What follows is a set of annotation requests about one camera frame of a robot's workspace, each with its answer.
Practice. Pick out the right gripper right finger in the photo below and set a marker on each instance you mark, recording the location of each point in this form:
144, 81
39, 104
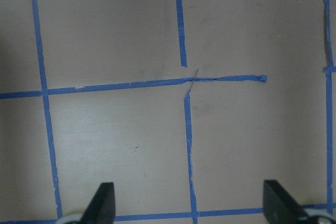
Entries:
279, 206

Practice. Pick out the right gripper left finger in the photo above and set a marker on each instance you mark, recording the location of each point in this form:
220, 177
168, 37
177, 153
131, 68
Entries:
101, 209

